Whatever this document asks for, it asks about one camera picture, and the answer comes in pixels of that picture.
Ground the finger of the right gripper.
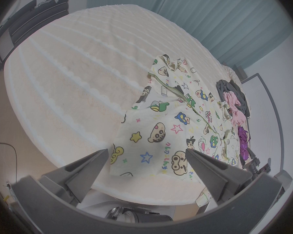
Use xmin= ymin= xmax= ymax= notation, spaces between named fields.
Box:
xmin=246 ymin=150 xmax=260 ymax=161

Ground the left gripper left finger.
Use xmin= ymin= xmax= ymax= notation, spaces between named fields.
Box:
xmin=41 ymin=149 xmax=109 ymax=202

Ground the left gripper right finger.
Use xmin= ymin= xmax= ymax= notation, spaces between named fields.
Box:
xmin=186 ymin=149 xmax=253 ymax=202

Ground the white printed pyjama top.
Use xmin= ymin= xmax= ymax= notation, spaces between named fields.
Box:
xmin=109 ymin=54 xmax=243 ymax=207

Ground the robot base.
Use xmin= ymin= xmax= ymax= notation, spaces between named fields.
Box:
xmin=78 ymin=189 xmax=176 ymax=226

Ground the bed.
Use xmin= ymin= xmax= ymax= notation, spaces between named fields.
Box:
xmin=2 ymin=4 xmax=282 ymax=205

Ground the purple garment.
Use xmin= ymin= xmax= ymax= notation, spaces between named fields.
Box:
xmin=237 ymin=126 xmax=251 ymax=161

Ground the pink garment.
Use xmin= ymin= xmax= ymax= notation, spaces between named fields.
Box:
xmin=222 ymin=92 xmax=247 ymax=126

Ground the black garment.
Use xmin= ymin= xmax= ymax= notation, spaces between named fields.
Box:
xmin=228 ymin=79 xmax=251 ymax=117

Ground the grey garment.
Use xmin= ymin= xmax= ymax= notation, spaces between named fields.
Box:
xmin=216 ymin=79 xmax=232 ymax=99

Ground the black chest of drawers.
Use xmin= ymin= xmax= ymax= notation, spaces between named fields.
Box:
xmin=8 ymin=0 xmax=70 ymax=43

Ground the black cable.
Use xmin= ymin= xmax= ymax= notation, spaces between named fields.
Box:
xmin=0 ymin=143 xmax=17 ymax=185

